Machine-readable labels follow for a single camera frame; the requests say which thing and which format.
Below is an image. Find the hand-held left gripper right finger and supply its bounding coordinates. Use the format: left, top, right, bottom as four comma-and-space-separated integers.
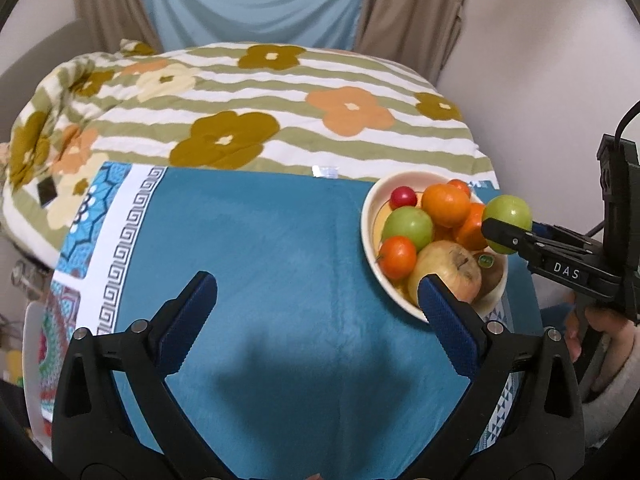
405, 274, 586, 480

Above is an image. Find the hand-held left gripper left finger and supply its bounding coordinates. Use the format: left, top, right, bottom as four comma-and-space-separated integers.
51, 271, 221, 480

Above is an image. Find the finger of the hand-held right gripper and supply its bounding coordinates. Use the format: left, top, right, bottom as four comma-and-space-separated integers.
531, 221, 601, 252
481, 218, 534, 256

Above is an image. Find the large orange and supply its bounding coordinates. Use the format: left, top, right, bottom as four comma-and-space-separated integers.
432, 201, 490, 252

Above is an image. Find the brown kiwi with sticker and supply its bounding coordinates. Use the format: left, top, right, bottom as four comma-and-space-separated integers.
470, 252, 507, 303

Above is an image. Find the large red-yellow apple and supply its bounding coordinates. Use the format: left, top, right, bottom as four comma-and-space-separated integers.
407, 240, 483, 306

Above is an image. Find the medium tangerine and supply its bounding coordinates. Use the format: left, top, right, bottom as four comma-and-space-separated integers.
421, 183, 472, 228

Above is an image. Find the small tangerine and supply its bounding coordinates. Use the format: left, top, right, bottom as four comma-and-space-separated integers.
376, 236, 418, 281

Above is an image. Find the large green round fruit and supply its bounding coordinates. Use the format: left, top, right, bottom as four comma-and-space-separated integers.
381, 206, 435, 252

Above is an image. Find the cream oval dish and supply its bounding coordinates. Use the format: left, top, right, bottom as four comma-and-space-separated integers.
361, 171, 510, 322

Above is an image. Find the person's right forearm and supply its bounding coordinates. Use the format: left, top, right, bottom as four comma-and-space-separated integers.
580, 355, 640, 452

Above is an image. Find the person's right hand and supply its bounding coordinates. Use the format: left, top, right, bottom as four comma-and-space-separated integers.
565, 292, 640, 398

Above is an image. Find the teal patterned tablecloth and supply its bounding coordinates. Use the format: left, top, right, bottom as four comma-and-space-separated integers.
37, 162, 546, 461

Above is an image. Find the red cherry tomato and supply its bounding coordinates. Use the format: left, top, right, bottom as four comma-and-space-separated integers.
390, 186, 418, 210

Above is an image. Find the yellow object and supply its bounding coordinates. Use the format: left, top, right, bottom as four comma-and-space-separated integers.
2, 350, 24, 386

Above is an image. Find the black square tag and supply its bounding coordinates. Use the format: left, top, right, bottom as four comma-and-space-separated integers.
36, 177, 61, 206

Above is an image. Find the floral striped blanket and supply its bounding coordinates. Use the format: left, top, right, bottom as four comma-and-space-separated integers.
0, 40, 498, 271

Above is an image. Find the beige curtain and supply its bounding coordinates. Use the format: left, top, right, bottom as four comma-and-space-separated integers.
72, 0, 161, 53
355, 0, 476, 86

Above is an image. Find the grey padded furniture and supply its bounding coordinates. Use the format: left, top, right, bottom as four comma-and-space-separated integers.
0, 20, 98, 111

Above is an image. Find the light blue curtain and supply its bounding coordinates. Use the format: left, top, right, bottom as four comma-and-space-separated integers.
137, 0, 371, 53

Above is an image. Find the black cable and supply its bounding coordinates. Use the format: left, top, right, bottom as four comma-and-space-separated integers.
616, 101, 640, 142

